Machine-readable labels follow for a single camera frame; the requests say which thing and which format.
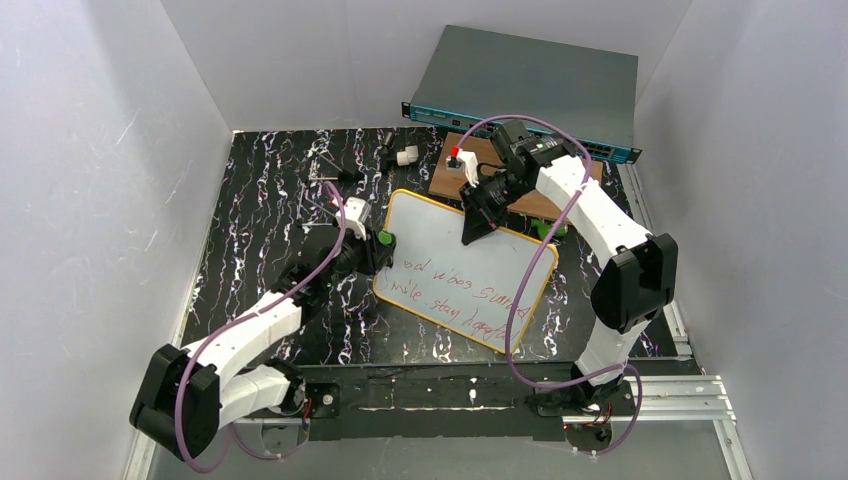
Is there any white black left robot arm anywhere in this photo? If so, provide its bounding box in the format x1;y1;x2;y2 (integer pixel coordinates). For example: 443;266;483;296
129;225;398;463

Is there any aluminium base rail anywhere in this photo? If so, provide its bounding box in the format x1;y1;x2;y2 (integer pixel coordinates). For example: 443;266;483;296
130;365;751;479

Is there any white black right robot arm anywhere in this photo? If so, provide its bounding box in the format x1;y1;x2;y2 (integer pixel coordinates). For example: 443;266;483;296
449;114;679;409

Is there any teal network switch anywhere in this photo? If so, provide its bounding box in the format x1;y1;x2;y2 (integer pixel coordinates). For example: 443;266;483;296
401;25;641;164

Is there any white black pipe fitting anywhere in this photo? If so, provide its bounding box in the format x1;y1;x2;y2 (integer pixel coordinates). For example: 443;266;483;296
378;145;419;171

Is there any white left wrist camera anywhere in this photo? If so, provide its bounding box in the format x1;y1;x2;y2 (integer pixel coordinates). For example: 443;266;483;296
337;197;371;240

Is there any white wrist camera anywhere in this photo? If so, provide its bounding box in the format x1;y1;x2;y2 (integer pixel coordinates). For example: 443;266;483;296
337;197;371;240
446;146;479;188

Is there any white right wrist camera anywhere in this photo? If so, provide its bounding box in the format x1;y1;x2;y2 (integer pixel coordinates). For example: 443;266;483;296
446;146;479;188

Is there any orange framed whiteboard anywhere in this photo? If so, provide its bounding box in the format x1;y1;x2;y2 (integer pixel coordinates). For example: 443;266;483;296
373;189;559;353

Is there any green black whiteboard eraser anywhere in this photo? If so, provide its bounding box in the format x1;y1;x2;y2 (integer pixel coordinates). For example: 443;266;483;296
377;229;396;248

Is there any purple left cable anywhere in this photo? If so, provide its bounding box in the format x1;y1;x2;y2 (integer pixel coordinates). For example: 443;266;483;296
174;182;349;475

